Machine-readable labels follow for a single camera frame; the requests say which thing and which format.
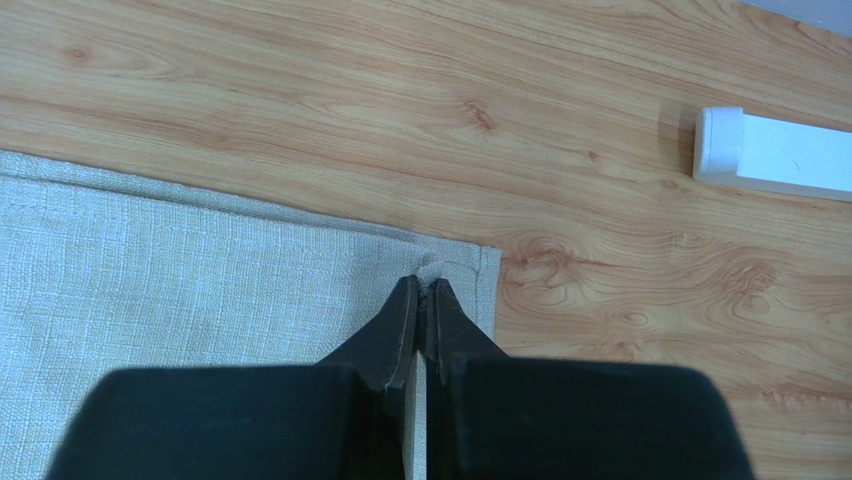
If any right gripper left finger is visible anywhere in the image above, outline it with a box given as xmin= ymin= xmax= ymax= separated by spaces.
xmin=48 ymin=276 xmax=419 ymax=479

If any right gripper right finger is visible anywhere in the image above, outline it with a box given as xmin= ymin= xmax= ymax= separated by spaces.
xmin=425 ymin=279 xmax=754 ymax=479

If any beige linen napkin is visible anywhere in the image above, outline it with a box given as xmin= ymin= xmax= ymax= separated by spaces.
xmin=1 ymin=151 xmax=501 ymax=479

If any metal clothes rack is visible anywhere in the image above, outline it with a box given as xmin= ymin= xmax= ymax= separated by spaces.
xmin=692 ymin=107 xmax=851 ymax=202

